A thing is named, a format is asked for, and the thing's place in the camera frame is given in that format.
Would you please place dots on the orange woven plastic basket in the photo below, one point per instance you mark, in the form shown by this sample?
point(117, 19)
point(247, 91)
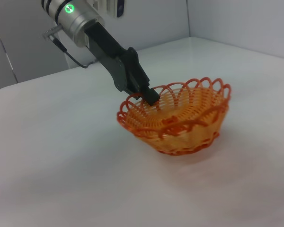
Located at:
point(180, 123)

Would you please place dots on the white device with blue panel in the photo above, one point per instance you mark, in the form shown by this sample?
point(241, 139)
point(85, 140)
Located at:
point(113, 7)

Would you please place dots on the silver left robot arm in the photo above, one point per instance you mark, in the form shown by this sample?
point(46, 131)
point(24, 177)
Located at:
point(73, 19)

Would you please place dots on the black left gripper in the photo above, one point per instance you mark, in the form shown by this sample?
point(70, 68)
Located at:
point(106, 49)

